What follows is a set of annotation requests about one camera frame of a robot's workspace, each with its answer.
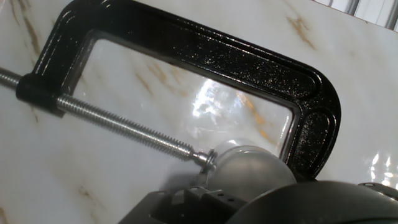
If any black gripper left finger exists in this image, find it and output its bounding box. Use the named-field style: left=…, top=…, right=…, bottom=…
left=118, top=185, right=248, bottom=224

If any marble pattern board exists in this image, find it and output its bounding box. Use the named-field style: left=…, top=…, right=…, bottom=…
left=0, top=0, right=398, bottom=224

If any black metal C-clamp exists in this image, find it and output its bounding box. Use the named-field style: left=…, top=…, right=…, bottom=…
left=0, top=0, right=342, bottom=182

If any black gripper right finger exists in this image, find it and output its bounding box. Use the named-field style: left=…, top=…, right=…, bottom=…
left=295, top=172, right=398, bottom=200

